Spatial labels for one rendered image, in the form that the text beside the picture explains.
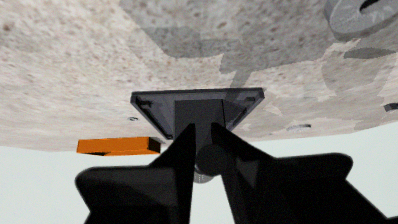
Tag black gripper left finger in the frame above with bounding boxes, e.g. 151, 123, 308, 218
74, 123, 196, 224

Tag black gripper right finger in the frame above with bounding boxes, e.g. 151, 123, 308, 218
211, 122, 353, 224

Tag orange open tray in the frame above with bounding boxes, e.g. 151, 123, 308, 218
76, 137, 161, 156

